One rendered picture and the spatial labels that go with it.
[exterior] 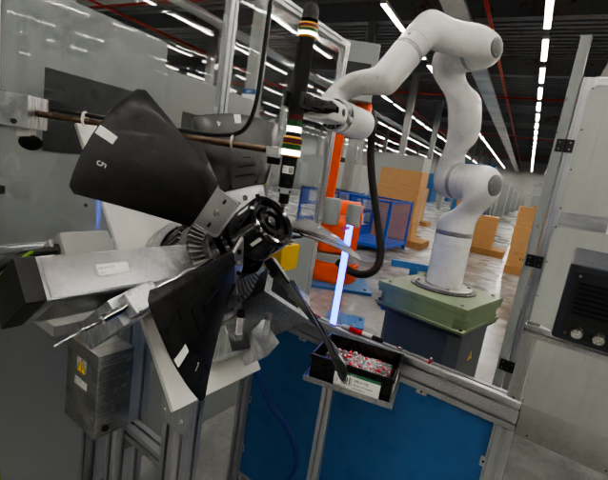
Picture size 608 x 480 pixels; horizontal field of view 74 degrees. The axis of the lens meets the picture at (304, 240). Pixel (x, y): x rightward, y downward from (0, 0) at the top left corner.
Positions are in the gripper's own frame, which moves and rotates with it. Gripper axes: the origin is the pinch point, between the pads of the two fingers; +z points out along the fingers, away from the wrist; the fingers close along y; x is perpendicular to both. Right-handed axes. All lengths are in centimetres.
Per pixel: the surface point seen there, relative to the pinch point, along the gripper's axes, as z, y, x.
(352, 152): -977, 530, 52
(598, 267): -30, -62, -25
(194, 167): 22.2, 5.2, -17.6
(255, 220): 14.8, -5.5, -26.0
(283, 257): -32, 21, -45
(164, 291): 39, -12, -35
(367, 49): -341, 178, 124
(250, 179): 4.5, 6.9, -19.0
